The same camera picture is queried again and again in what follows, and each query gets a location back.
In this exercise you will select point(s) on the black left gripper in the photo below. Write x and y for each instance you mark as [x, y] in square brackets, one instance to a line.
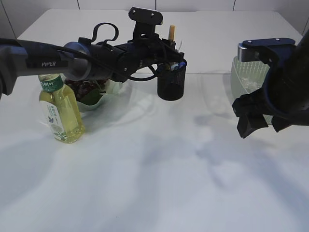
[145, 50]

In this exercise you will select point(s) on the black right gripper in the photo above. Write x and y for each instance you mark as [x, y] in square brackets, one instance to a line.
[274, 104]

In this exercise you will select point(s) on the gold glitter pen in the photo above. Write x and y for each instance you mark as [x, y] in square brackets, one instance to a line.
[171, 34]

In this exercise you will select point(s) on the transparent plastic ruler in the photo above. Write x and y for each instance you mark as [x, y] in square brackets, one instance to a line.
[179, 48]

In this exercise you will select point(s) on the blue capped scissors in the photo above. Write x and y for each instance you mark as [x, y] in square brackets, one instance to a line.
[176, 66]

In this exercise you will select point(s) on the clear plastic sheet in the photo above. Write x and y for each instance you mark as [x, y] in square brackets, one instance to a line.
[250, 85]

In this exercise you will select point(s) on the purple artificial grape bunch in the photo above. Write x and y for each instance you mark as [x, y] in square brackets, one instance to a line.
[88, 92]

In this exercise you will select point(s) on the green tea plastic bottle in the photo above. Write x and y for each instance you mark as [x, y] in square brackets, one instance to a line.
[60, 108]

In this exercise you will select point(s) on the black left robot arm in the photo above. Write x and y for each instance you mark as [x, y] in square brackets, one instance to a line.
[87, 59]

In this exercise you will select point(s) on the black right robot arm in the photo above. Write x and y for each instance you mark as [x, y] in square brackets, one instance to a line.
[293, 74]

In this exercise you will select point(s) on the black mesh pen holder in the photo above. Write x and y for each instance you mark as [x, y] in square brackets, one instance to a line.
[170, 84]

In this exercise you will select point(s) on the green woven plastic basket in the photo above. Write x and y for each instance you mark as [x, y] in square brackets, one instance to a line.
[256, 70]

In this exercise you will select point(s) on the light green wavy plate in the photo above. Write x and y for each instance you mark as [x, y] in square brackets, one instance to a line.
[112, 89]

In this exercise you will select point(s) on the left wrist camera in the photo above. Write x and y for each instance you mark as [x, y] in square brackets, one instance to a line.
[147, 16]

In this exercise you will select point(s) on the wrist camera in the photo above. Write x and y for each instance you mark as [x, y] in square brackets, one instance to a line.
[266, 50]
[147, 16]

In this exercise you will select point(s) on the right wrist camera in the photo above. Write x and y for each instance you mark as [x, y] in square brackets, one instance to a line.
[266, 50]

